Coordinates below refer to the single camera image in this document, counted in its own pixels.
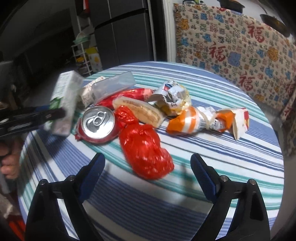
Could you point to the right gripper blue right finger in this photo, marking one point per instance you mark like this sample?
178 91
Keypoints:
250 220

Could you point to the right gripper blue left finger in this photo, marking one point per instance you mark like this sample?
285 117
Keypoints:
45 222

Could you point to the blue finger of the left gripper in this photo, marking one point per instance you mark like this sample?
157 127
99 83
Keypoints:
42 108
41 117

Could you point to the green white milk carton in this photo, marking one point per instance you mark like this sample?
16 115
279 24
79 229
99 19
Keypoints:
64 96

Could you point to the clear plastic box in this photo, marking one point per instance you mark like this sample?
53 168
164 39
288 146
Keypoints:
109 86

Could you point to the long red snack wrapper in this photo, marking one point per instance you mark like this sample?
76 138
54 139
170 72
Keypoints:
141 94

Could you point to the beige bread wrapper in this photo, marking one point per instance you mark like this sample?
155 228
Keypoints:
143 111

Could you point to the orange white wrapper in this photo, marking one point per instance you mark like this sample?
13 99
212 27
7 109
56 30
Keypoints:
193 120

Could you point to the person's left hand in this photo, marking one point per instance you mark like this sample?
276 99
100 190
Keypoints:
10 158

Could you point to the white crumpled paper wrapper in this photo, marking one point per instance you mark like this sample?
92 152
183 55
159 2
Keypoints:
85 97

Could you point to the crushed red soda can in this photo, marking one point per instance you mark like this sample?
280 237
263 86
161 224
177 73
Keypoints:
97 126

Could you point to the yellow cardboard box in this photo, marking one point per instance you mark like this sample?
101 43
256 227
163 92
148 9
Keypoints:
94 59

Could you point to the white orange paper carton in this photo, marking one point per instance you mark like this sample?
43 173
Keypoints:
235 120

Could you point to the red plastic bag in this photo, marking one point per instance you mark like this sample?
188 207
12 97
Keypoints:
141 146

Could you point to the dark grey refrigerator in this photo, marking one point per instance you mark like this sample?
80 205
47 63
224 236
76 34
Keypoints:
122 31

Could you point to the crumpled white foil wrapper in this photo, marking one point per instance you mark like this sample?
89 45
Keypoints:
171 98

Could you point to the patterned floral cloth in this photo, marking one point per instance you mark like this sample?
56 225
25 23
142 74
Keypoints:
250 54

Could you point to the black wok with lid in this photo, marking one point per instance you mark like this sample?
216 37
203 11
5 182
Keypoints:
273 22

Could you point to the black pot with red lid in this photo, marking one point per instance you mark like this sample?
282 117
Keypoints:
231 5

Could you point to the white wire rack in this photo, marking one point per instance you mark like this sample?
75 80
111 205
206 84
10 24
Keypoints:
80 44

